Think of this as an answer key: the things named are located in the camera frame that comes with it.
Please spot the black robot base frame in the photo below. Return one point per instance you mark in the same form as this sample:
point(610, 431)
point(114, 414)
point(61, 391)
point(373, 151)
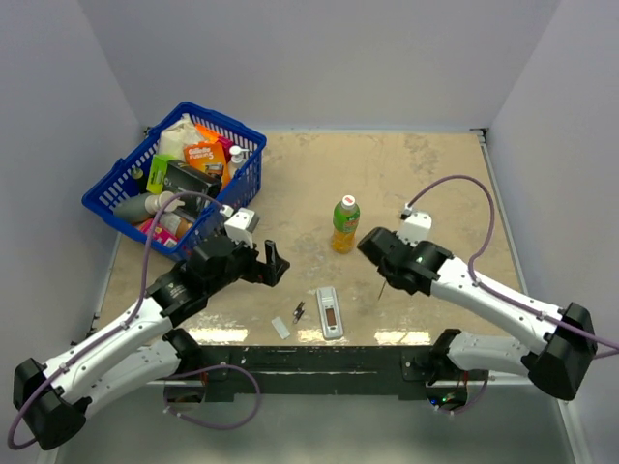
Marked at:
point(406, 372)

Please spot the clear handle screwdriver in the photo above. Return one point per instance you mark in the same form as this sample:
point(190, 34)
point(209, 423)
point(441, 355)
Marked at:
point(382, 289)

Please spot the amber bottle white label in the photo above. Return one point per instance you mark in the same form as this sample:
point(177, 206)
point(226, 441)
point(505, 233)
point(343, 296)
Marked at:
point(175, 224)

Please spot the aluminium table edge rail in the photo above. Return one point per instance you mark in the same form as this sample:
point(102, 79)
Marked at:
point(481, 136)

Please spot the orange razor blade package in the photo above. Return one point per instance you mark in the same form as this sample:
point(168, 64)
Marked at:
point(209, 158)

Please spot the blue plastic basket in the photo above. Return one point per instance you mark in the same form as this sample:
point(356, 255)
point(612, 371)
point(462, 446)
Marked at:
point(119, 185)

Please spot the beige cloth bag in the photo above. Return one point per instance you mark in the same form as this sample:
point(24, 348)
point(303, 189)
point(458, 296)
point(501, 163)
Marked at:
point(178, 136)

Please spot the grey bottle beige cap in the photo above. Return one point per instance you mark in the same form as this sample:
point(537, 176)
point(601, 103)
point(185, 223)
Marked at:
point(139, 208)

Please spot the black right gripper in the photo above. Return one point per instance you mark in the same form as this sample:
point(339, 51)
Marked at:
point(397, 238)

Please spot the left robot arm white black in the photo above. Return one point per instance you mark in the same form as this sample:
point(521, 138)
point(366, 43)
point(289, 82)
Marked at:
point(55, 398)

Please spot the lime green box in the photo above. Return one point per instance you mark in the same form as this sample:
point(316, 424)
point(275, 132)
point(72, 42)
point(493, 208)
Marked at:
point(157, 172)

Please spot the white remote control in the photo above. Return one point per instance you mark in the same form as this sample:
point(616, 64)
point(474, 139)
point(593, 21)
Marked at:
point(328, 309)

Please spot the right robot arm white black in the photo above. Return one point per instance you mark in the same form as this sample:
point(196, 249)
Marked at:
point(550, 345)

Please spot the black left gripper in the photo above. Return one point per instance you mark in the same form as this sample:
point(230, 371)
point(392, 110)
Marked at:
point(268, 274)

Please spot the white pump bottle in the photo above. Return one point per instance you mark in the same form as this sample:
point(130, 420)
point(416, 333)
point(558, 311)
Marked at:
point(238, 157)

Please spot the black product box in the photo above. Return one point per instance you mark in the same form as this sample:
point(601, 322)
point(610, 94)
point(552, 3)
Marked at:
point(180, 176)

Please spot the pink product box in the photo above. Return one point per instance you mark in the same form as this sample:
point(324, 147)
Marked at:
point(161, 235)

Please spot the white battery compartment cover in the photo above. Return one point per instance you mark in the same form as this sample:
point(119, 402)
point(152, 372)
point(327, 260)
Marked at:
point(280, 327)

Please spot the orange juice bottle green label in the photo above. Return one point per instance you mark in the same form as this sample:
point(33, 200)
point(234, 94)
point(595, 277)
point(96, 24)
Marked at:
point(346, 217)

